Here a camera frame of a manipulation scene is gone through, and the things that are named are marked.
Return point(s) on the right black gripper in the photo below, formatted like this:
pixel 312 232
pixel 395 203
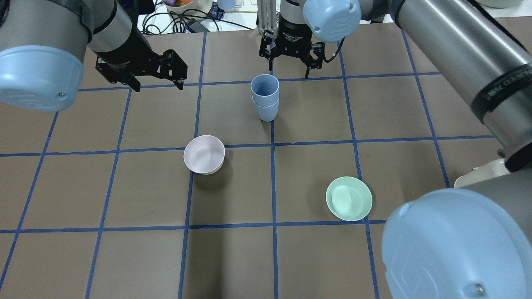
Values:
pixel 292 34

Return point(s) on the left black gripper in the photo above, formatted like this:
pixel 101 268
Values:
pixel 126 51

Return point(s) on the blue cup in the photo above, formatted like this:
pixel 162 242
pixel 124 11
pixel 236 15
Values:
pixel 268 113
pixel 265 90

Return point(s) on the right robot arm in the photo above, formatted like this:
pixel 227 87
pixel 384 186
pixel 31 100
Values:
pixel 379 128

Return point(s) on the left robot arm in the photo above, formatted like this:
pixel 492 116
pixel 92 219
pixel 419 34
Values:
pixel 43 45

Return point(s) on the pink bowl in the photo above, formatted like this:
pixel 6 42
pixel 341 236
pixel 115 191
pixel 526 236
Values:
pixel 204 155

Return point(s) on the green bowl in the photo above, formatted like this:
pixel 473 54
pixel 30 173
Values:
pixel 349 198

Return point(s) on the cream toaster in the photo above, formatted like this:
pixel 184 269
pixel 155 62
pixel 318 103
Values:
pixel 490 170

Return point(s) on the aluminium frame post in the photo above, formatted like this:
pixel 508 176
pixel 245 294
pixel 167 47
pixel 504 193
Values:
pixel 267 16

